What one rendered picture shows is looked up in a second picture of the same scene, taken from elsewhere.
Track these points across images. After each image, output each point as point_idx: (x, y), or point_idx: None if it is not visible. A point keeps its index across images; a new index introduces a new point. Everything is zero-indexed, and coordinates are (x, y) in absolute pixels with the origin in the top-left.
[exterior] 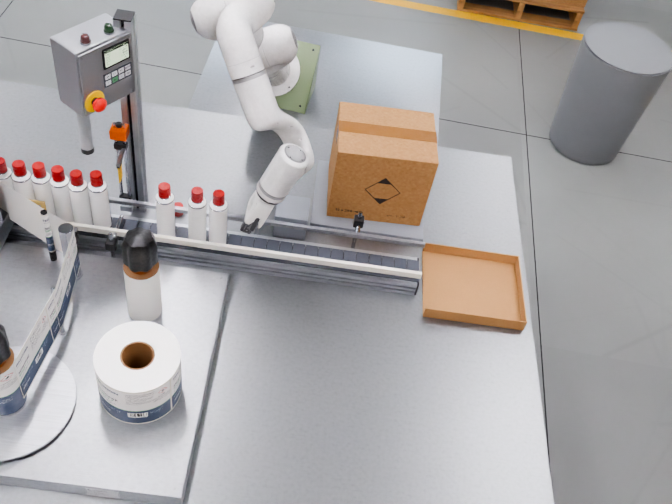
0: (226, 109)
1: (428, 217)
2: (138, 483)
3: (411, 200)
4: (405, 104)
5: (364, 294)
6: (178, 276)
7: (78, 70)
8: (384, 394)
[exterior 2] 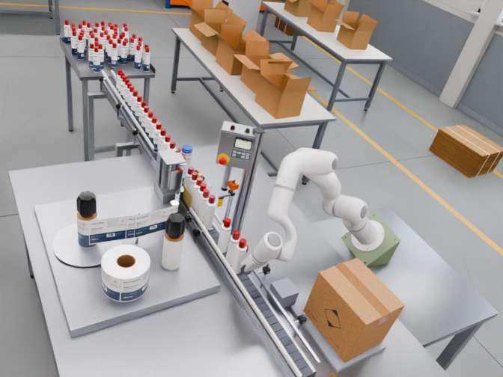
0: (328, 236)
1: (359, 366)
2: (69, 309)
3: (345, 339)
4: (432, 312)
5: (267, 358)
6: (201, 265)
7: (220, 138)
8: None
